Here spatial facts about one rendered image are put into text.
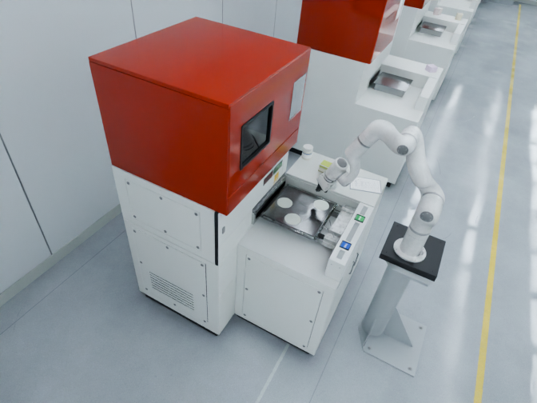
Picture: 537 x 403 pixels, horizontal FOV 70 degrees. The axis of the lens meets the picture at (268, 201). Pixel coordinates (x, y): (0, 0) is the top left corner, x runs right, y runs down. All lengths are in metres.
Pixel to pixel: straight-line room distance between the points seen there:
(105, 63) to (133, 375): 1.89
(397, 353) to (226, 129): 2.09
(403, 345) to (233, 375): 1.22
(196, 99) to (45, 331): 2.10
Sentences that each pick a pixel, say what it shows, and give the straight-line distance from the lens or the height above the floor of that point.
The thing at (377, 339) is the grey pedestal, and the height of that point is 0.01.
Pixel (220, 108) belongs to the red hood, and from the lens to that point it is 1.57.
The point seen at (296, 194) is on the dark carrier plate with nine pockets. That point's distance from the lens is 2.56.
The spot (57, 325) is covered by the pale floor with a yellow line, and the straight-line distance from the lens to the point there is 3.18.
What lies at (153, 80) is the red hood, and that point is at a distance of 1.75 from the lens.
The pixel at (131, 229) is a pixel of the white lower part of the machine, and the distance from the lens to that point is 2.55.
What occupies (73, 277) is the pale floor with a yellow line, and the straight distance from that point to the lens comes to 3.40.
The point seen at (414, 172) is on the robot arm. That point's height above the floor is 1.41.
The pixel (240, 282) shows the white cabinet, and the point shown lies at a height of 0.47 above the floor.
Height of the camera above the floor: 2.53
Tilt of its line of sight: 41 degrees down
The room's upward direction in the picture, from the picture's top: 6 degrees clockwise
